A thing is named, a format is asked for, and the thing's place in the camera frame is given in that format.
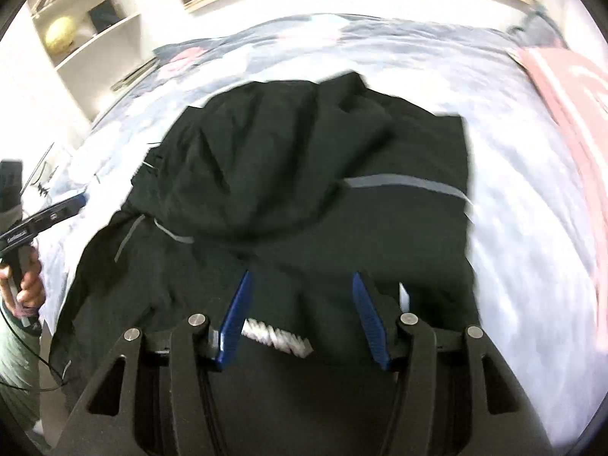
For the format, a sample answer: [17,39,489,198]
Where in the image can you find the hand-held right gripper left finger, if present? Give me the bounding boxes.
[54,270,255,456]

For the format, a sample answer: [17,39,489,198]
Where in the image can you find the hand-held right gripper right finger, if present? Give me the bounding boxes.
[351,271,554,456]

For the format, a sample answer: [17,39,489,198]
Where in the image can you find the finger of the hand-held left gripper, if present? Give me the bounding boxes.
[27,193,87,231]

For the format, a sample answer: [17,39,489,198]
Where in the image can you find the black hooded jacket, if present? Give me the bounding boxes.
[47,71,478,456]

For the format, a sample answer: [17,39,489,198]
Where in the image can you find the person's left forearm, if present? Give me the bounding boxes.
[0,311,44,435]

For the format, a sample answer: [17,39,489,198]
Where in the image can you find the person's left hand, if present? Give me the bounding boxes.
[0,246,46,319]

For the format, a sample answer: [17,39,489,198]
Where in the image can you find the white bookshelf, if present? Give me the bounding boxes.
[26,0,157,122]

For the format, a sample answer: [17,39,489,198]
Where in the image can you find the grey flat bundle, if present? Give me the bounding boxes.
[111,58,158,92]

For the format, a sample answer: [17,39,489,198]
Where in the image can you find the yellow ball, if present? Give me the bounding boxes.
[44,16,79,53]

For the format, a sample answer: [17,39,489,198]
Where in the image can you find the grey floral blanket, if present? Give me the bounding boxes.
[35,12,608,447]

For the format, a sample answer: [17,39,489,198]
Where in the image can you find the pink printed pillow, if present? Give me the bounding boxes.
[510,46,608,305]

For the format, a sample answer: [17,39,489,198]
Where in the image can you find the grey pillow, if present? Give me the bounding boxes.
[506,2,571,51]

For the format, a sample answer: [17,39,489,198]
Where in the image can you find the black cable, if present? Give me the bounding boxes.
[0,304,70,393]

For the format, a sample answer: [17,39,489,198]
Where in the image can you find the dark picture frame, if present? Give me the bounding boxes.
[88,0,119,32]

